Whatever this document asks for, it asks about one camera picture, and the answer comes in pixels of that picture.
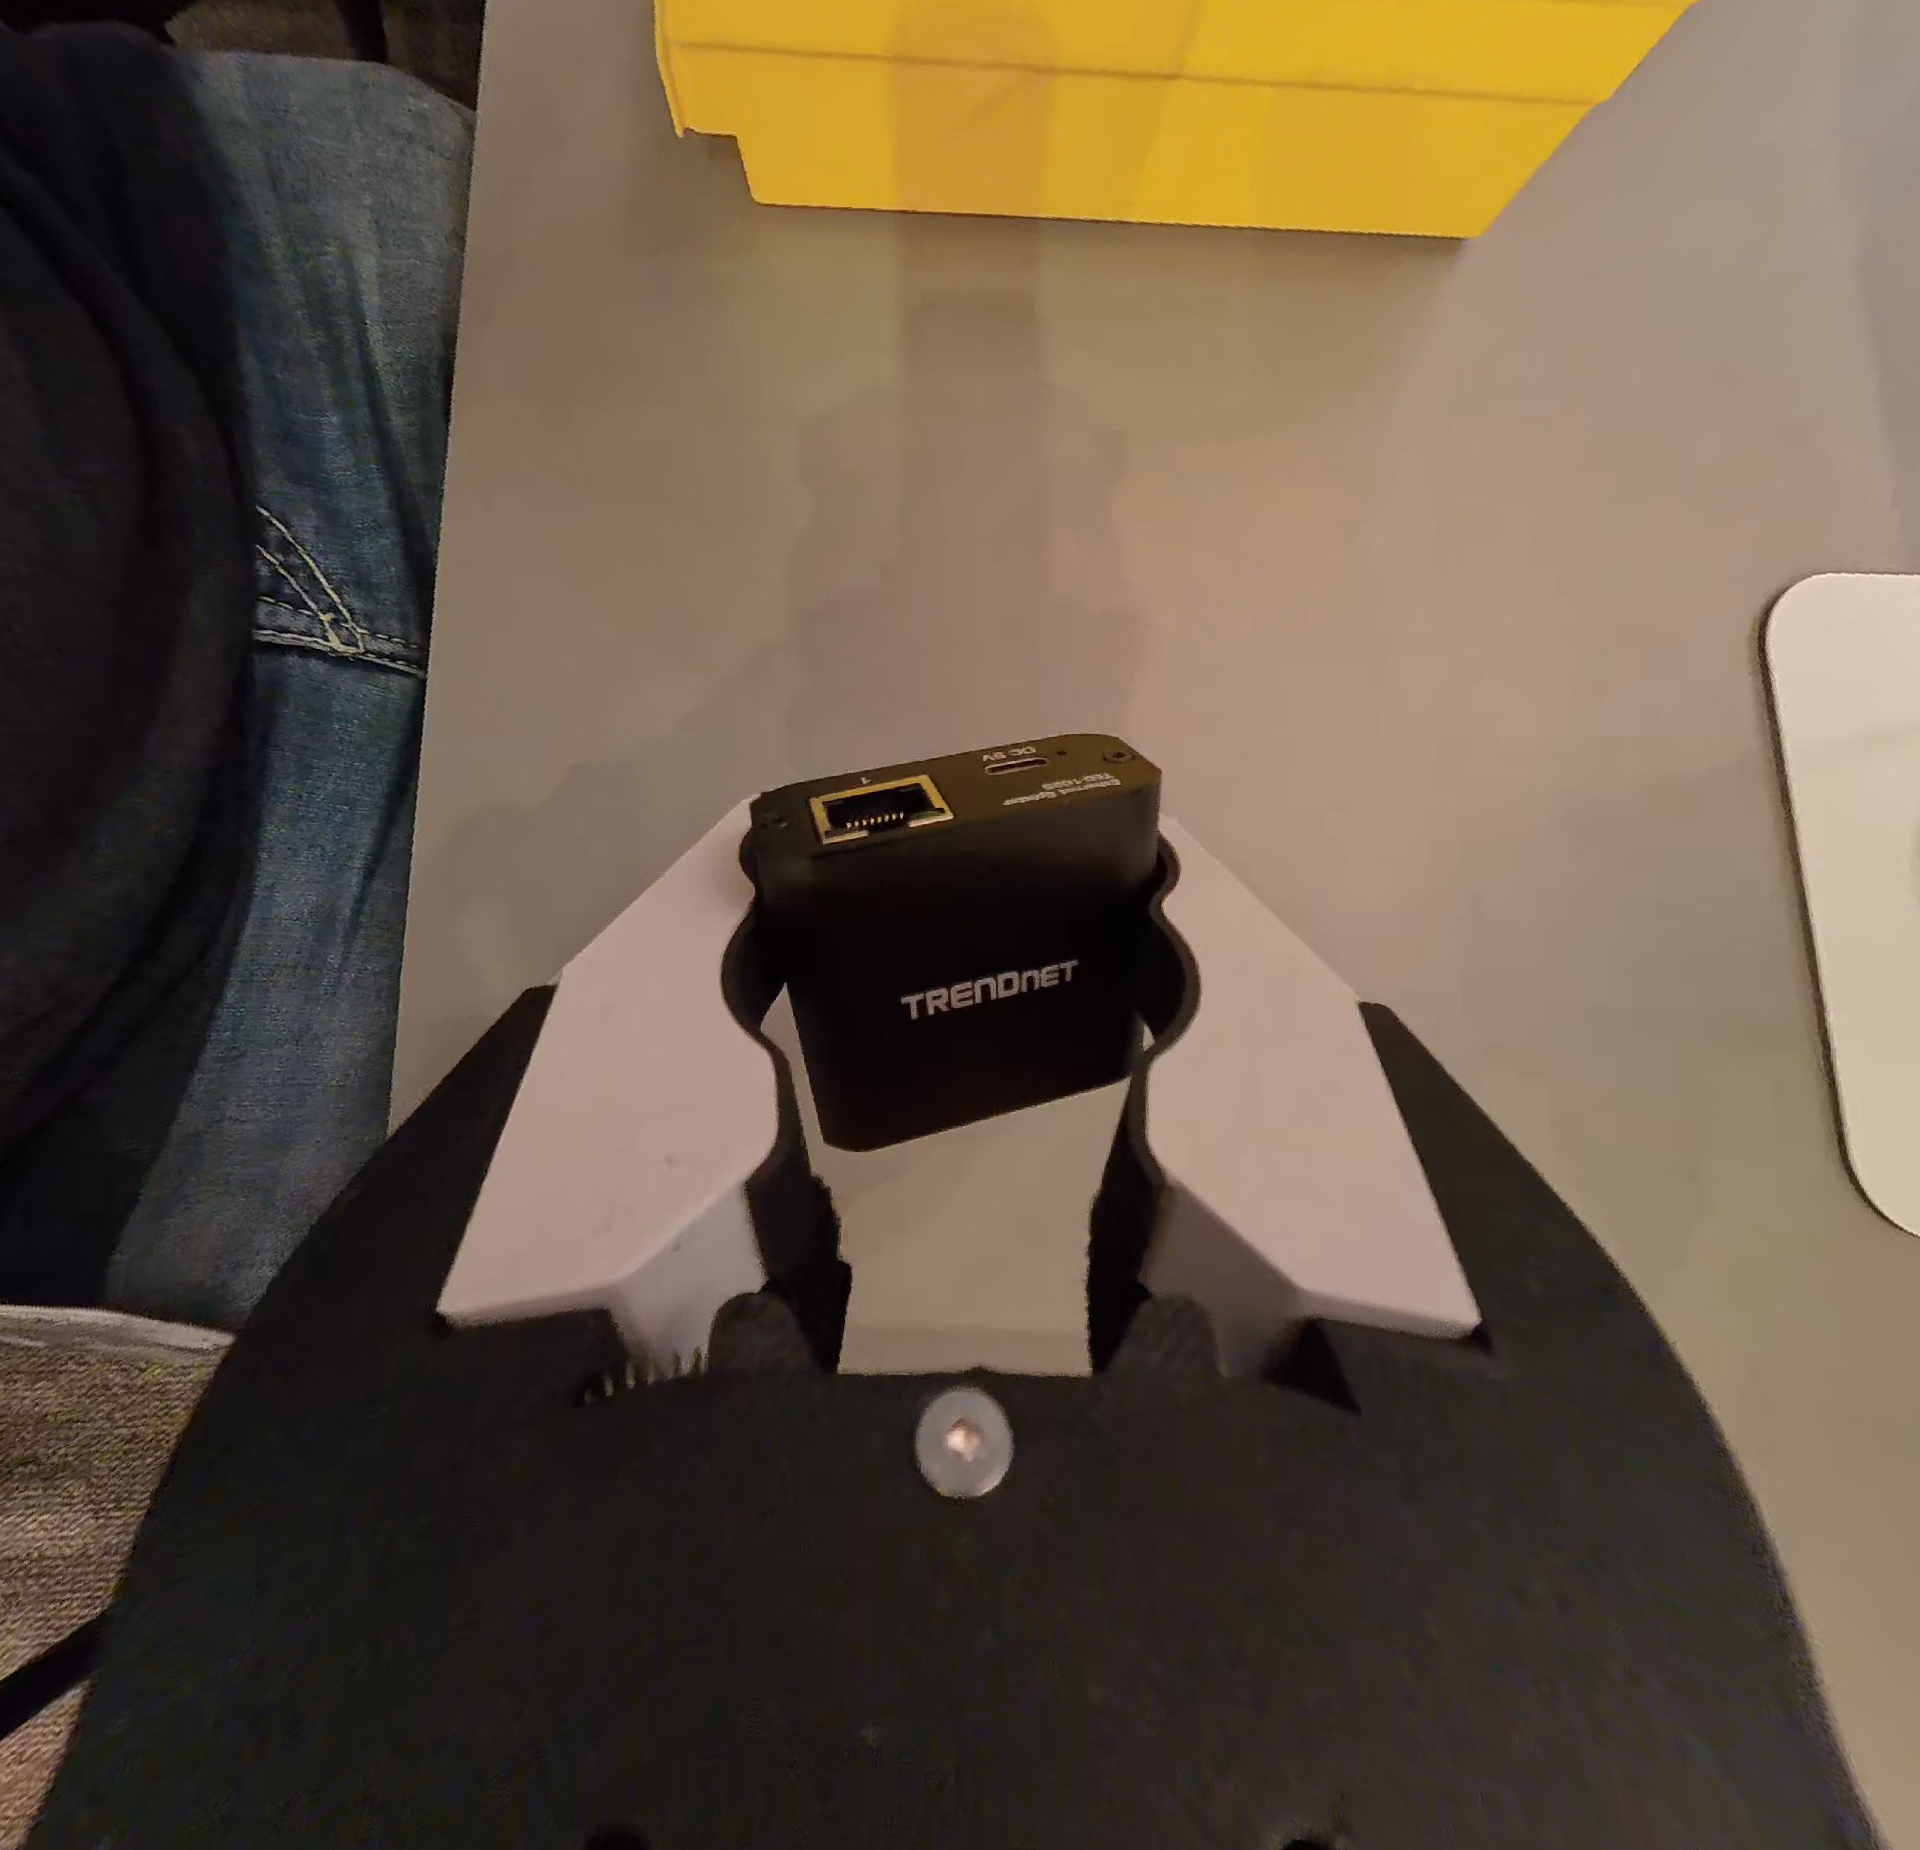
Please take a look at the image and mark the yellow plastic storage bin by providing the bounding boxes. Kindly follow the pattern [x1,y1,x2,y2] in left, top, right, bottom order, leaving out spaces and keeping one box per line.
[653,0,1759,239]

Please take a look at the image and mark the person's blue jeans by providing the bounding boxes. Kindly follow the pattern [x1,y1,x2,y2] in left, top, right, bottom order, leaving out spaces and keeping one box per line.
[105,49,481,1327]

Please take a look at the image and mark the black ethernet splitter box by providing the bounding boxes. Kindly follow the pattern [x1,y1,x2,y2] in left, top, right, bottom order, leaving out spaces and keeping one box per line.
[746,734,1163,1154]

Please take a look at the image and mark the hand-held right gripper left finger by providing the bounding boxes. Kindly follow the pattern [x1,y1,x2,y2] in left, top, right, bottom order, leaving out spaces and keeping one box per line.
[436,797,845,1378]

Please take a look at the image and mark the person's dark sweater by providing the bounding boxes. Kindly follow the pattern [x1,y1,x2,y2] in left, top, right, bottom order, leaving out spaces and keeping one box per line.
[0,19,263,1179]

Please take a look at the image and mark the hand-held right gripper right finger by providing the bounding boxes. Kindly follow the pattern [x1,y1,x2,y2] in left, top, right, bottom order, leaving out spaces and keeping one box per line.
[1083,812,1486,1381]

